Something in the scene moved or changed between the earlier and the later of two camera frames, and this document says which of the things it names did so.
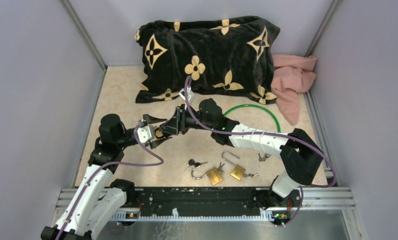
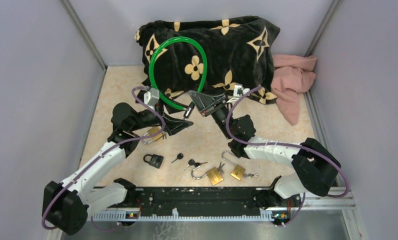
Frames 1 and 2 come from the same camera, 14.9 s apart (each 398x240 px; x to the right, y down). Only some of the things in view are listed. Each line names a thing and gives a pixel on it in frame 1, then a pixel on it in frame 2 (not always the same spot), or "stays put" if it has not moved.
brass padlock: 213,174 stays put
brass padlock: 238,171 stays put
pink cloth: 292,74 stays put
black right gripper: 177,123 to 202,101
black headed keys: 191,162 stays put
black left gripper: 150,119 to 172,124
